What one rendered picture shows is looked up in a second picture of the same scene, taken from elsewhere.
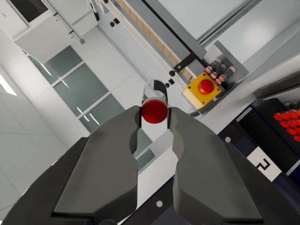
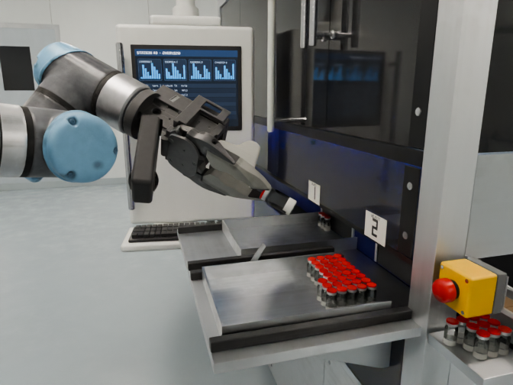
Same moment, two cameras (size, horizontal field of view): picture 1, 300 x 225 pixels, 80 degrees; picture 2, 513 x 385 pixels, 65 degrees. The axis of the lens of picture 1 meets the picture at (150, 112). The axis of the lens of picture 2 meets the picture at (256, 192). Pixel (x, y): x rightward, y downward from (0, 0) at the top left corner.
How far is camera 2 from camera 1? 0.52 m
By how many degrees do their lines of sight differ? 79
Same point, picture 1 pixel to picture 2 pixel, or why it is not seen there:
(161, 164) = (438, 153)
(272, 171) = (368, 229)
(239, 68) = (437, 343)
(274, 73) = (379, 331)
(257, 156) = (381, 236)
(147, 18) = not seen: outside the picture
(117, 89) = not seen: outside the picture
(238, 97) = (421, 298)
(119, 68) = not seen: outside the picture
